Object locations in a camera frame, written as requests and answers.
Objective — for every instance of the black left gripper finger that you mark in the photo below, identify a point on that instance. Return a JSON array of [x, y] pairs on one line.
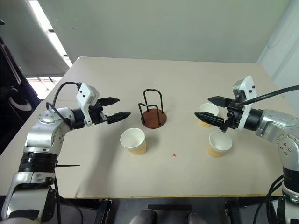
[[108, 101], [119, 117]]

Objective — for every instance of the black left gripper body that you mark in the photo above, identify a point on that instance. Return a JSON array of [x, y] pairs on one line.
[[98, 115]]

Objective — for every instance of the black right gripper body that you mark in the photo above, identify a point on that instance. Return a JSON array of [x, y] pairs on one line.
[[234, 114]]

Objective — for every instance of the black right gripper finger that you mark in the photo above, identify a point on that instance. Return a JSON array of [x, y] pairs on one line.
[[218, 101], [210, 119]]

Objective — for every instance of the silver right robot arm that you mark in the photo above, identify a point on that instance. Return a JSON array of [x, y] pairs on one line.
[[268, 123]]

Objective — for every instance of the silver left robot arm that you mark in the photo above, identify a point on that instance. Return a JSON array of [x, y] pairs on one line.
[[44, 137]]

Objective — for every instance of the yellow paper cup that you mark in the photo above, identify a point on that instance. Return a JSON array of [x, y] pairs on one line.
[[208, 108], [133, 140], [219, 143]]

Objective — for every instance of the dark rounded shape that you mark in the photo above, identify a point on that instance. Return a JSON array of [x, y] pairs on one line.
[[143, 217], [196, 219]]

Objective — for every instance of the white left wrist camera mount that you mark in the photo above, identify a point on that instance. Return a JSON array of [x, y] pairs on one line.
[[84, 93]]

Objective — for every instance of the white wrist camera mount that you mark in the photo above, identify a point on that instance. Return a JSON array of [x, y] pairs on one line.
[[247, 89], [84, 93]]

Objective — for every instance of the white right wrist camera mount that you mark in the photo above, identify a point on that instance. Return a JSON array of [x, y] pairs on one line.
[[247, 89]]

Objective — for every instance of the black table frame leg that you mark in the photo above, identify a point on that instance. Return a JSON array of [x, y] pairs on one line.
[[102, 210], [232, 210]]

